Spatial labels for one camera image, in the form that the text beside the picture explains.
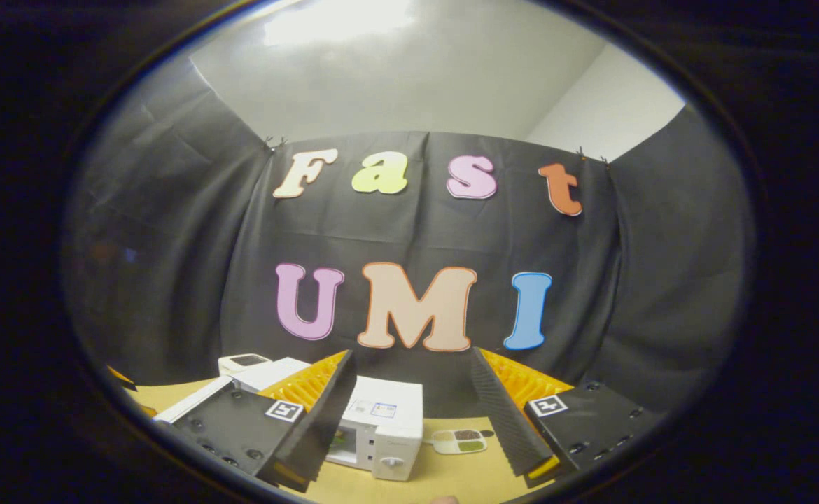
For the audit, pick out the white toaster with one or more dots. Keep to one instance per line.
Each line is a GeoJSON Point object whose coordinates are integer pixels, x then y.
{"type": "Point", "coordinates": [241, 362]}

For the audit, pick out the white microwave oven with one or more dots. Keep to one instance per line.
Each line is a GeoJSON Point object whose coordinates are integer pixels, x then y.
{"type": "Point", "coordinates": [388, 420]}

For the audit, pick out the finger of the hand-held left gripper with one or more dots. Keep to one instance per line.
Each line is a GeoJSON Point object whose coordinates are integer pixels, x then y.
{"type": "Point", "coordinates": [122, 379]}

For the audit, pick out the black backdrop cloth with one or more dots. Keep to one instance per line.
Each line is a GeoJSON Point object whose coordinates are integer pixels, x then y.
{"type": "Point", "coordinates": [157, 280]}

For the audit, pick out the white divided condiment dish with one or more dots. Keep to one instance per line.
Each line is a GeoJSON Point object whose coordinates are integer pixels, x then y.
{"type": "Point", "coordinates": [460, 441]}

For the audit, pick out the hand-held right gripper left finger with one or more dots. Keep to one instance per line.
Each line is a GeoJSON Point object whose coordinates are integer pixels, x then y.
{"type": "Point", "coordinates": [322, 427]}

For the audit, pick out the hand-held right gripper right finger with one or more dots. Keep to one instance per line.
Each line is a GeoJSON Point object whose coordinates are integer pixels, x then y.
{"type": "Point", "coordinates": [507, 427]}

